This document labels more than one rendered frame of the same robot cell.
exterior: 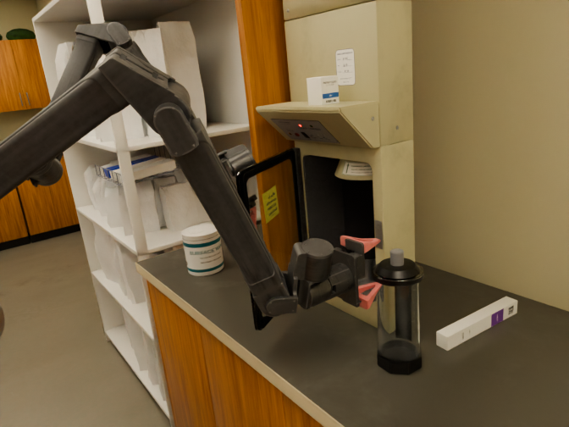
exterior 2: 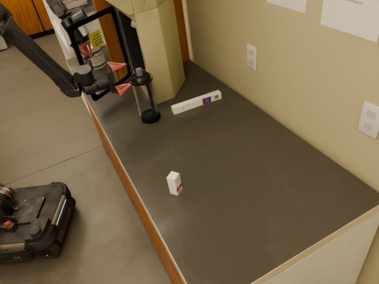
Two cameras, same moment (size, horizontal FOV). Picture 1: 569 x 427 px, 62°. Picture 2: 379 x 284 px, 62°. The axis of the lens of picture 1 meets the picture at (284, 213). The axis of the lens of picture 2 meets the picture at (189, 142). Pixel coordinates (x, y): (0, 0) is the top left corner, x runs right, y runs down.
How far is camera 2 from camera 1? 0.80 m
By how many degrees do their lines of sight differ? 24
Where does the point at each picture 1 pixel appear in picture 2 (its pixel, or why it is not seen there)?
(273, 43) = not seen: outside the picture
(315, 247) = (82, 69)
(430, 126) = not seen: outside the picture
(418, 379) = (152, 125)
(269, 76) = not seen: outside the picture
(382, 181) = (139, 31)
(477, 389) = (172, 131)
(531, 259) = (237, 71)
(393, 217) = (149, 49)
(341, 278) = (102, 82)
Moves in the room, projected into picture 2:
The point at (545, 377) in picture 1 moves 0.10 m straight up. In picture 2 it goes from (203, 128) to (201, 110)
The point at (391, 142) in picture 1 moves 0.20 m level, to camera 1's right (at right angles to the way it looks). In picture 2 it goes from (141, 10) to (186, 6)
